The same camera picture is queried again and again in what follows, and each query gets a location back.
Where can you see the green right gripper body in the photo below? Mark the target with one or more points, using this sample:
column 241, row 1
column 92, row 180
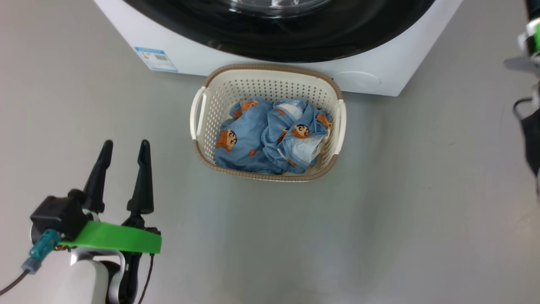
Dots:
column 532, row 38

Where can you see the blue white energy label sticker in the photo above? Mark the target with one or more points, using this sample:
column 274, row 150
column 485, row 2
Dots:
column 156, row 59

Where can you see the blue cartoon garment white lining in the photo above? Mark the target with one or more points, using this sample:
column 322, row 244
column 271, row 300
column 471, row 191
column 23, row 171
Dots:
column 295, row 135

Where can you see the cream perforated laundry basket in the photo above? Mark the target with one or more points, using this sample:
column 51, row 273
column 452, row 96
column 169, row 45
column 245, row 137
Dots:
column 219, row 90

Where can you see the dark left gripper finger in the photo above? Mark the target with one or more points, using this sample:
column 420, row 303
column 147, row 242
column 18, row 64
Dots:
column 142, row 185
column 98, row 181

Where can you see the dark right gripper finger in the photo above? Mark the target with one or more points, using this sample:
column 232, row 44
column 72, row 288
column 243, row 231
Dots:
column 533, row 8

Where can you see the white front-load washing machine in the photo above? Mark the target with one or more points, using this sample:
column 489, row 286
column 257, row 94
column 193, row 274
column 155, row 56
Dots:
column 371, row 55

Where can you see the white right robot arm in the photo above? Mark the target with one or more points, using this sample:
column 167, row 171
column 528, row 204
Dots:
column 532, row 139

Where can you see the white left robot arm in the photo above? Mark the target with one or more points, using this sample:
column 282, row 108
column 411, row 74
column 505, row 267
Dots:
column 84, row 280

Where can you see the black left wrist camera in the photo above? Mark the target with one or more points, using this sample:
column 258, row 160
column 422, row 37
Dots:
column 59, row 213

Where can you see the black round glass washer door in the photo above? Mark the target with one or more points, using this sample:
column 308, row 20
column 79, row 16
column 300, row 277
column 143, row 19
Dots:
column 270, row 38

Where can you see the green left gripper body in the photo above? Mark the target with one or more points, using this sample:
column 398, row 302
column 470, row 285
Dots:
column 122, row 238

